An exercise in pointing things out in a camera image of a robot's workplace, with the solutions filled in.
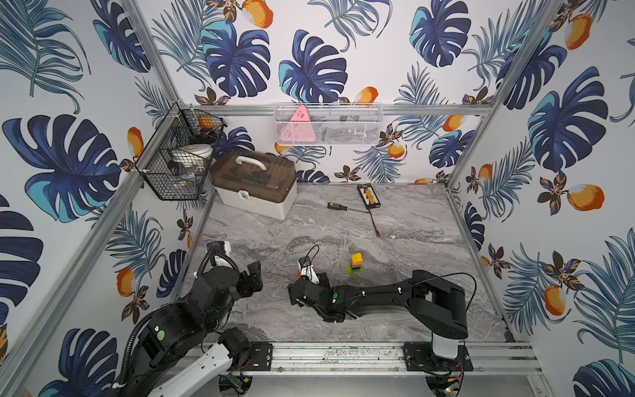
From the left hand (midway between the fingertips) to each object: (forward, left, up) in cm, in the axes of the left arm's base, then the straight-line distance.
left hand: (246, 263), depth 64 cm
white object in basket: (+35, +22, +8) cm, 43 cm away
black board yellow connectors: (+50, -39, -25) cm, 68 cm away
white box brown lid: (+38, +7, -8) cm, 39 cm away
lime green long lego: (+13, -30, -26) cm, 42 cm away
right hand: (+5, -12, -22) cm, 26 cm away
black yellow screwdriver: (+43, -27, -25) cm, 56 cm away
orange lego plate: (+3, -13, -11) cm, 17 cm away
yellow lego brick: (+13, -32, -18) cm, 39 cm away
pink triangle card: (+50, -9, +8) cm, 52 cm away
